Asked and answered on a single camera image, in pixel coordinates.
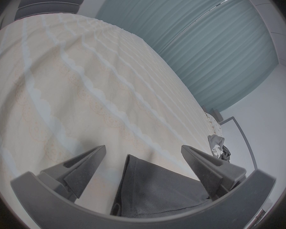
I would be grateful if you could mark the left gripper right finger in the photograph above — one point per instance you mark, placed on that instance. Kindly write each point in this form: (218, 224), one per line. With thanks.
(205, 173)

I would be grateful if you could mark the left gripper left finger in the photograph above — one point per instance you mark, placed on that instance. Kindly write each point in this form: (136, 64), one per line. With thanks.
(83, 173)

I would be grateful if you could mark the black T-shirt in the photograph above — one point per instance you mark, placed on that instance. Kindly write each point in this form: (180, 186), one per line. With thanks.
(157, 189)

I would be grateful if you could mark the pile of clothes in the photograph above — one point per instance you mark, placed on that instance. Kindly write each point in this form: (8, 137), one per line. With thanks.
(220, 149)

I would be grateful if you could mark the bed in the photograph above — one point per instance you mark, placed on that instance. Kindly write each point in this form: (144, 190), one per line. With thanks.
(85, 92)

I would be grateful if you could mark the white printed pillow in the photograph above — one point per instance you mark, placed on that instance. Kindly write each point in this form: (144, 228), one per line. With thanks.
(214, 125)

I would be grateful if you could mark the grey bedside table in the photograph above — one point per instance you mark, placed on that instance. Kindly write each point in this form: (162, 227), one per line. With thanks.
(211, 112)

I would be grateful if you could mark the blue-green curtain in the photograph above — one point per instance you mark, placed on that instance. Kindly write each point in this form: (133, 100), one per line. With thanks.
(228, 56)
(157, 13)

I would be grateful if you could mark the black chest of drawers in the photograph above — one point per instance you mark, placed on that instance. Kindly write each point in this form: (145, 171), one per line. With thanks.
(50, 6)

